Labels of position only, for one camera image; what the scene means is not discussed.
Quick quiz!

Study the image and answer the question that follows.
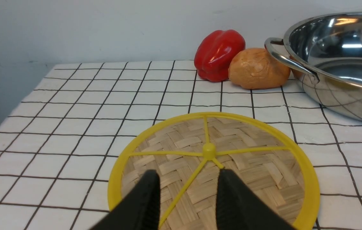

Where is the white checkered tablecloth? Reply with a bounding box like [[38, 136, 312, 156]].
[[0, 61, 362, 230]]

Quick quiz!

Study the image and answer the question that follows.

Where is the stainless steel pot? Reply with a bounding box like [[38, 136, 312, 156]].
[[264, 12, 362, 121]]

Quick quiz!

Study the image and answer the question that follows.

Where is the yellow woven bamboo steamer lid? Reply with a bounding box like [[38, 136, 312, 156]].
[[107, 112, 320, 230]]

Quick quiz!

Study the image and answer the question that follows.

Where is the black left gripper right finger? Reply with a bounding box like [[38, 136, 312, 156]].
[[216, 169, 295, 230]]

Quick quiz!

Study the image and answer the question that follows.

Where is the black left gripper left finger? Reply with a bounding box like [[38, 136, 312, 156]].
[[90, 169, 161, 230]]

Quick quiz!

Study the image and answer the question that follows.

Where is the brown bread roll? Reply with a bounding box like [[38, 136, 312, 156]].
[[228, 48, 291, 90]]

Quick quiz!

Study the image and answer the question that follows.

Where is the red bell pepper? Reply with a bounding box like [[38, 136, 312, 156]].
[[194, 29, 246, 82]]

